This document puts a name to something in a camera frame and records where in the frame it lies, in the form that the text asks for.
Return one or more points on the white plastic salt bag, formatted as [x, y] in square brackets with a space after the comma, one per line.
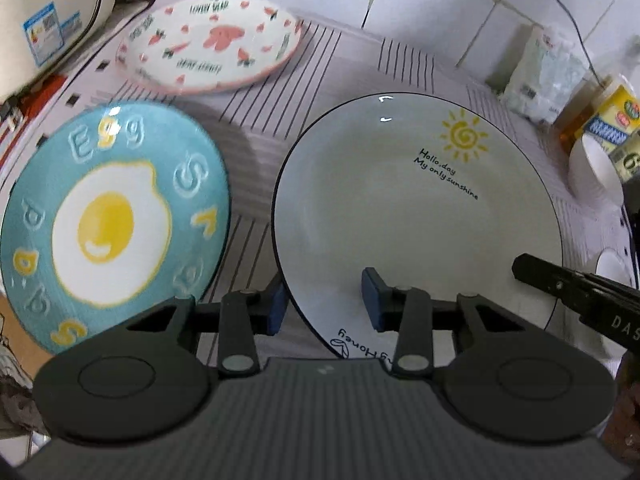
[545, 78]

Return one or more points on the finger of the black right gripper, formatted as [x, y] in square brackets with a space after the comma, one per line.
[609, 308]

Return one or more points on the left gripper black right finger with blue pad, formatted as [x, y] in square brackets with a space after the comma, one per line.
[496, 372]

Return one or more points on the blue fried egg plate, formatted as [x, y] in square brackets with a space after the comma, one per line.
[123, 207]

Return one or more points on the white bowl far right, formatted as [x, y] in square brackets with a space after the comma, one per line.
[609, 264]

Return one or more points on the pink rabbit carrot plate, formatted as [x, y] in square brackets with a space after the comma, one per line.
[198, 46]

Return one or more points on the white sun plate black rim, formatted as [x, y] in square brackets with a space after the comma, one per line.
[420, 189]

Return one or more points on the white ribbed bowl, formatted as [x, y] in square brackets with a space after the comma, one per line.
[592, 176]

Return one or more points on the clear vinegar bottle yellow cap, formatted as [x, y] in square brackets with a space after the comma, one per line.
[626, 157]

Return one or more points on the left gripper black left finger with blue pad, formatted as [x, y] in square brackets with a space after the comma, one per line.
[151, 374]

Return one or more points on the white appliance with label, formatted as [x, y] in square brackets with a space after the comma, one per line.
[37, 34]

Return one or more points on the yellow label cooking wine bottle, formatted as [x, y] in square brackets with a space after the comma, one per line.
[611, 116]

